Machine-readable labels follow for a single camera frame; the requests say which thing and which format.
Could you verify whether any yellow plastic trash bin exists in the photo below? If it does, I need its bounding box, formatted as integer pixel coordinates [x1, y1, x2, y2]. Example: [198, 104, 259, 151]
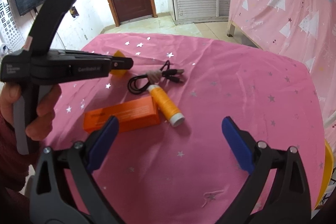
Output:
[315, 140, 335, 209]

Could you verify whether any person left hand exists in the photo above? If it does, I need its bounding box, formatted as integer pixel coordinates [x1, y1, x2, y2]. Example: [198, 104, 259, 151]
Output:
[0, 82, 63, 142]

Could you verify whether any eye chart poster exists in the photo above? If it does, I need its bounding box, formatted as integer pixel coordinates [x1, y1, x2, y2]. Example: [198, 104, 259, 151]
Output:
[1, 0, 25, 54]

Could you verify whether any orange cardboard box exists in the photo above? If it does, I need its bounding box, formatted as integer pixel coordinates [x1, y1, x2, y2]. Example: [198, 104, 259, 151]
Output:
[83, 96, 161, 134]

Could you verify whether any pink star tablecloth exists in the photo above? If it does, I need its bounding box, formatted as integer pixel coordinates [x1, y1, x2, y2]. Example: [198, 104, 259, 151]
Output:
[43, 32, 326, 224]

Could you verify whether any orange thread spool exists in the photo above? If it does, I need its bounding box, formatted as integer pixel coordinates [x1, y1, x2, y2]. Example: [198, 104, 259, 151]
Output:
[147, 85, 185, 127]

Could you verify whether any pink tree bed curtain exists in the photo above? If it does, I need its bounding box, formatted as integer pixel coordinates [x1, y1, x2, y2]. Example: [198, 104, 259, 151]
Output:
[228, 0, 335, 139]

